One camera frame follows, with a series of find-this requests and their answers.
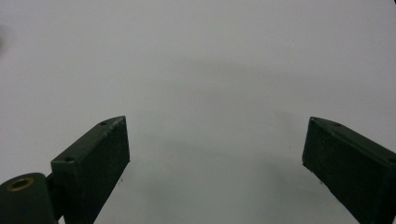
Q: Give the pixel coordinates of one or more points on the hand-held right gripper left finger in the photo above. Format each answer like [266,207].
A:
[93,168]

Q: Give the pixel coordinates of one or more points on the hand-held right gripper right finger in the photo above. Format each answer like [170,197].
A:
[351,168]

